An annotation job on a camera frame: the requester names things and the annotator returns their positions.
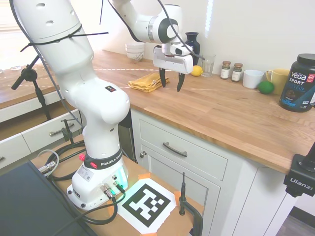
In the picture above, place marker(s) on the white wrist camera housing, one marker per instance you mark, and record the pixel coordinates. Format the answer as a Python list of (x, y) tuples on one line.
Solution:
[(180, 50)]

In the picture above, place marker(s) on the yellow cloth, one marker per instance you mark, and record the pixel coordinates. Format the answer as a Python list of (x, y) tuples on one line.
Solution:
[(147, 82)]

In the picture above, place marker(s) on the black boom stand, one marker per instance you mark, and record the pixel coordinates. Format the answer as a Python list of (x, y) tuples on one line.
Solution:
[(29, 75)]

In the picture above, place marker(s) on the yellow mug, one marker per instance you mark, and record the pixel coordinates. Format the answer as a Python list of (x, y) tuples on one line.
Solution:
[(280, 81)]

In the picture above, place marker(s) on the black Vega protein tub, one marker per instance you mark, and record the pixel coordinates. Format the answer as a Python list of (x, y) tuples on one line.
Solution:
[(299, 86)]

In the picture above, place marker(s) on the brown robot mounting board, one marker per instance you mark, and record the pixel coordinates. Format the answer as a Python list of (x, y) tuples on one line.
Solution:
[(128, 223)]

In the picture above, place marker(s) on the yellow lemon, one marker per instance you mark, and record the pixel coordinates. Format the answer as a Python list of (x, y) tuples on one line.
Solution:
[(197, 71)]

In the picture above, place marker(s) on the clear drinking glass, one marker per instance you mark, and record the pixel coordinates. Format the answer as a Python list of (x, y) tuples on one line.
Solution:
[(208, 66)]

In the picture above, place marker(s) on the green lime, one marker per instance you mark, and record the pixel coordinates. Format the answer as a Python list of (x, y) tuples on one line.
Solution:
[(266, 87)]

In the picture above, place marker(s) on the short black zip tie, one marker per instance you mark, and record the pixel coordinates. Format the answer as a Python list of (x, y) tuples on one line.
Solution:
[(101, 12)]

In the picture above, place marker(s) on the green spice jar bronze lid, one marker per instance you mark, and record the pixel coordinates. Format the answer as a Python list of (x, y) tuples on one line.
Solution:
[(237, 73), (225, 71)]

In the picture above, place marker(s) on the white ceramic cup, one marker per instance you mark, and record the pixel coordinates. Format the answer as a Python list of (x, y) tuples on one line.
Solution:
[(253, 79)]

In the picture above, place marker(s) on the small black screw clamp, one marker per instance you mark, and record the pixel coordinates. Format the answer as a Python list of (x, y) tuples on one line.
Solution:
[(67, 131)]

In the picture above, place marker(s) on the white kitchen cabinet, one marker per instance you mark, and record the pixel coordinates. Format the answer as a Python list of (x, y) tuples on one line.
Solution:
[(187, 167)]

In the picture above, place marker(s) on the large black screw clamp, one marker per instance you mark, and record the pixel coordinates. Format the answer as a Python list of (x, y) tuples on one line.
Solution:
[(182, 194)]

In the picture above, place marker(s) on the dark blue vase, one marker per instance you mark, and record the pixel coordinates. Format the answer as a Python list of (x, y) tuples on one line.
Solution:
[(193, 41)]

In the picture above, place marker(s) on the small clear glass dish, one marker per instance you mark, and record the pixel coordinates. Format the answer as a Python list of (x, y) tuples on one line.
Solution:
[(16, 68)]

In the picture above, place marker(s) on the black Ulanzi camera mount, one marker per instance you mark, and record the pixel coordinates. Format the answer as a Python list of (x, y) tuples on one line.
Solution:
[(299, 177)]

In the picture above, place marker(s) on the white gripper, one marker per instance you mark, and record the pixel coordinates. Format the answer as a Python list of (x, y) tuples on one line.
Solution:
[(172, 62)]

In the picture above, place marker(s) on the black white fiducial marker sheet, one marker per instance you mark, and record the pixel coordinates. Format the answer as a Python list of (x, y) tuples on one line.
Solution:
[(147, 204)]

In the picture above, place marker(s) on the round metal cabinet knob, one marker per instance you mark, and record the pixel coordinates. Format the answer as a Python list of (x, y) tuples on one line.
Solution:
[(143, 154)]

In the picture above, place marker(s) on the black controller box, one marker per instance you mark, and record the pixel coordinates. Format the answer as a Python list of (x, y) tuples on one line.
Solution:
[(29, 204)]

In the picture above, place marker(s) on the long black zip tie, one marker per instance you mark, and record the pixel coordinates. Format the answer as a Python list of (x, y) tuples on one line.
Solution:
[(61, 39)]

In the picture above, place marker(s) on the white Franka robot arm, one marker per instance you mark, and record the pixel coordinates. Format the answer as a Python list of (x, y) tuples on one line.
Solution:
[(93, 98)]

